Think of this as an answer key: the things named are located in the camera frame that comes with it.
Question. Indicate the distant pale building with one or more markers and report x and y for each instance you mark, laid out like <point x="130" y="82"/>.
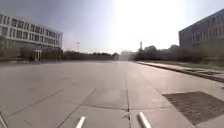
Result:
<point x="126" y="55"/>

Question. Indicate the grey concrete slab pavement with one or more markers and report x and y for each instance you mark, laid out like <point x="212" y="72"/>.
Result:
<point x="100" y="83"/>

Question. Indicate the tall lamp pole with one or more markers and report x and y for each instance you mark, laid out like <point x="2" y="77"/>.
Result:
<point x="78" y="46"/>

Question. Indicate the row of trees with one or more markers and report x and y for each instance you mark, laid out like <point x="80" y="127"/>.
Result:
<point x="173" y="53"/>
<point x="53" y="54"/>

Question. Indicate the robot's own part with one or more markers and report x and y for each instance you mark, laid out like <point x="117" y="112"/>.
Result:
<point x="80" y="122"/>
<point x="144" y="120"/>

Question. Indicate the raised kerb strip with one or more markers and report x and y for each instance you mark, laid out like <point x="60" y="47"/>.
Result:
<point x="186" y="70"/>

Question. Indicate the grass strip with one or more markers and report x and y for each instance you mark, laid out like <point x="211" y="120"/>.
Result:
<point x="196" y="64"/>

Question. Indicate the white long office building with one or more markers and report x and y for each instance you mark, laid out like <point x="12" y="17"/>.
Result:
<point x="28" y="32"/>

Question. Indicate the dark metal drain grate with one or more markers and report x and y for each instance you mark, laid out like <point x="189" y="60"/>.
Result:
<point x="196" y="105"/>

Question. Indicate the dark grey large building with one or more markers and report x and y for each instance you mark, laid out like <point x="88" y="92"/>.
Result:
<point x="205" y="31"/>

